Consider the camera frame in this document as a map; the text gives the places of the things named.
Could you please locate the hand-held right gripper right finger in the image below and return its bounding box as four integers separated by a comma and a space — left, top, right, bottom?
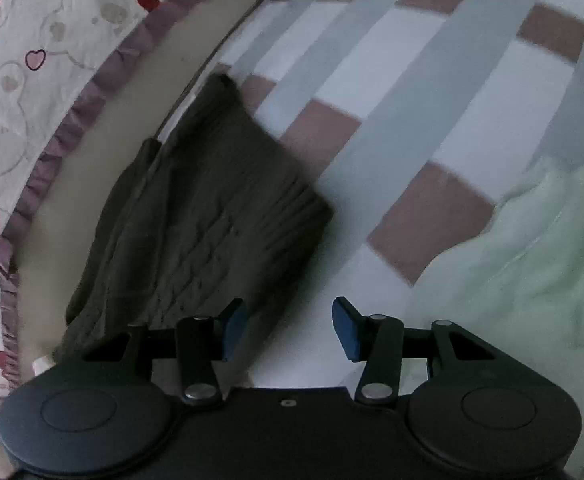
332, 296, 496, 406

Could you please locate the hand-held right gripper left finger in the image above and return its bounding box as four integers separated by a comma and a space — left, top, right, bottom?
82, 298, 248, 407

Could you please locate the dark brown knitted sweater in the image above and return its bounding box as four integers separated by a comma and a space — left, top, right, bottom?
54, 72, 334, 364

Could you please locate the light green garment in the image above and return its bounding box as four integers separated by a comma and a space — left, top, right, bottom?
401, 156, 584, 480

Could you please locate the white printed quilt purple ruffle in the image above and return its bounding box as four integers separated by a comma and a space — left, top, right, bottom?
0, 0, 269, 413

